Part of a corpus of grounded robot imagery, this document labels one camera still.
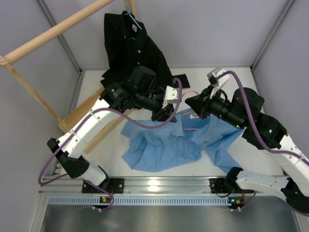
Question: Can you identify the pink wire hanger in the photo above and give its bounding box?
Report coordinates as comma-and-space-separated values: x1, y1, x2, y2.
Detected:
181, 89, 201, 131

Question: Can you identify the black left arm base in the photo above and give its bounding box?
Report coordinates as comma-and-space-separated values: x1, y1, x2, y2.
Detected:
82, 178, 125, 194

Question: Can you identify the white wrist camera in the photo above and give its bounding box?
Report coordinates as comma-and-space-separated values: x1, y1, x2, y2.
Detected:
162, 86, 179, 109
207, 67, 230, 99

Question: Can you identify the blue wire hanger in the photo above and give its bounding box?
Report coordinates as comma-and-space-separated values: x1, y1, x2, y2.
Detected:
122, 11, 142, 40

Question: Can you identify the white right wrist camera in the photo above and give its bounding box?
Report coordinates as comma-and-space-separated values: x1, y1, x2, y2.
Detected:
207, 67, 230, 99

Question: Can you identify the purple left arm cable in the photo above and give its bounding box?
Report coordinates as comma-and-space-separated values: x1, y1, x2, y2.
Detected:
38, 77, 183, 186

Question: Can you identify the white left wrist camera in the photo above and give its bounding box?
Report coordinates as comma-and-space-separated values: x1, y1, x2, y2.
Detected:
162, 86, 179, 109

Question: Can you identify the light blue shirt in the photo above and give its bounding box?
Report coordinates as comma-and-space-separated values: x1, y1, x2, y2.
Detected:
121, 109, 243, 173

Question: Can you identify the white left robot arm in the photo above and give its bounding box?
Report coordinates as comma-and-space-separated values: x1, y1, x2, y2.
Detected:
47, 66, 182, 193

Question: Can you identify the slotted grey cable duct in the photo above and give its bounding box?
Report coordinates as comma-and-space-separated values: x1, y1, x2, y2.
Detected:
48, 195, 233, 206

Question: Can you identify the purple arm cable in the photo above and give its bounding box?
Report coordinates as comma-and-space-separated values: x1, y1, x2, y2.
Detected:
216, 70, 309, 167
38, 77, 183, 186

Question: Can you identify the wooden clothes rack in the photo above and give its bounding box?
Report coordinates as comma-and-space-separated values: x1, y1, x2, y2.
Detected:
0, 0, 125, 157

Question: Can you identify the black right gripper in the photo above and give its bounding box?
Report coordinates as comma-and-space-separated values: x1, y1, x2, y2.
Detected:
186, 85, 247, 131

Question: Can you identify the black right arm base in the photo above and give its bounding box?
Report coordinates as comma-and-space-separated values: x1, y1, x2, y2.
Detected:
209, 178, 254, 197

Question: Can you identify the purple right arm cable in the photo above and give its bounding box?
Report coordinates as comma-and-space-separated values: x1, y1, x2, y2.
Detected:
216, 70, 309, 167

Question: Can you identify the black button shirt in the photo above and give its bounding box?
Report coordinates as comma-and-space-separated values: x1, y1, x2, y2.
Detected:
100, 13, 190, 89

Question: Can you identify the aluminium mounting rail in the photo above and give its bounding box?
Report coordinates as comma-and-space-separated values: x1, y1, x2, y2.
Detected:
39, 173, 295, 197

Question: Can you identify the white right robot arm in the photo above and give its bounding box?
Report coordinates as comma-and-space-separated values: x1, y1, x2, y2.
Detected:
185, 87, 309, 214

